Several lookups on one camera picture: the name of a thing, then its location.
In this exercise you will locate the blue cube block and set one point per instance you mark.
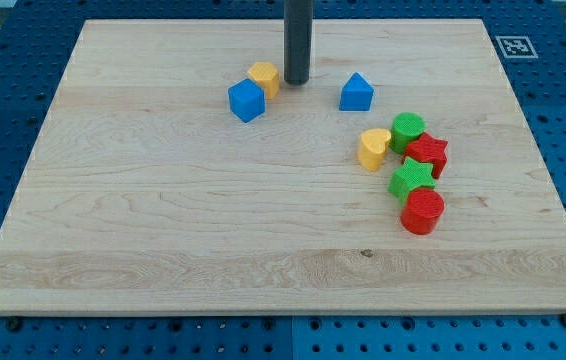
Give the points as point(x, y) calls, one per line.
point(246, 100)

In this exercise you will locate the yellow hexagon block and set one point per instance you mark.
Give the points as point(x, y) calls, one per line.
point(266, 75)

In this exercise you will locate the yellow heart block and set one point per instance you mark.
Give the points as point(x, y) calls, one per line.
point(372, 149)

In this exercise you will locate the light wooden board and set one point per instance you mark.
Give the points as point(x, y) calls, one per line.
point(145, 195)

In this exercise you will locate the blue triangle block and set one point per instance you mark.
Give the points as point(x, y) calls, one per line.
point(356, 94)

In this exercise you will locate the green star block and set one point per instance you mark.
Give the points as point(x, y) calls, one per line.
point(410, 176)

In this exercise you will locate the green cylinder block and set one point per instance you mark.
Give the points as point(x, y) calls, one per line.
point(406, 127)

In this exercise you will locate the red cylinder block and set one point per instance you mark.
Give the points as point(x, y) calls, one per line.
point(422, 211)

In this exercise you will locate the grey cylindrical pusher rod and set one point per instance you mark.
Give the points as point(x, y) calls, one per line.
point(298, 18)

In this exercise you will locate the red star block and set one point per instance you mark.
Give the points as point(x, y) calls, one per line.
point(428, 149)

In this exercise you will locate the white fiducial marker tag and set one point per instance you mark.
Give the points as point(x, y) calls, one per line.
point(516, 47)

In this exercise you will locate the black bolt left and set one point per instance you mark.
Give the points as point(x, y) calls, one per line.
point(14, 324)

